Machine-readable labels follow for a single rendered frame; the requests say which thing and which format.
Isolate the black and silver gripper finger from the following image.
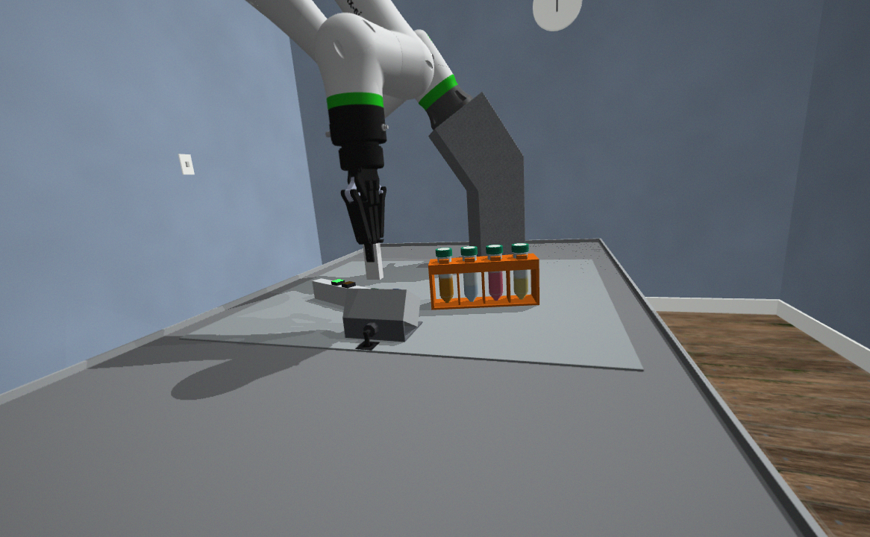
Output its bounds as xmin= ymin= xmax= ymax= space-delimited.
xmin=372 ymin=180 xmax=387 ymax=278
xmin=341 ymin=177 xmax=382 ymax=280

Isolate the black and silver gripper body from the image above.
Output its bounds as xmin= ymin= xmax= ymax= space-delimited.
xmin=339 ymin=145 xmax=384 ymax=201

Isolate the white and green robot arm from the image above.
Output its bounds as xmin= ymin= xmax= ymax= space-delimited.
xmin=246 ymin=0 xmax=472 ymax=148

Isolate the orange tube rack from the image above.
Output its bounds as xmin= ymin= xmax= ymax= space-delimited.
xmin=428 ymin=254 xmax=539 ymax=310

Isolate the light grey bench mat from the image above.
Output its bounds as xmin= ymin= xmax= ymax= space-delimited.
xmin=179 ymin=260 xmax=644 ymax=371

